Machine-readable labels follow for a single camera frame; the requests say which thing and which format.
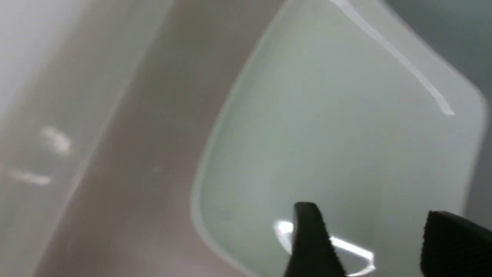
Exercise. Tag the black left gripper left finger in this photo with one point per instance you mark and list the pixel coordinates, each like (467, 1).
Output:
(313, 254)

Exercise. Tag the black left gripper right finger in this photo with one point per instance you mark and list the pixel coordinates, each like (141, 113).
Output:
(455, 247)

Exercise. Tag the small white bowl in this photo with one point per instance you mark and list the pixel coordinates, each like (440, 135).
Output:
(339, 104)

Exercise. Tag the large white plastic tub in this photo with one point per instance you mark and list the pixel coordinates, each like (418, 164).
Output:
(101, 145)

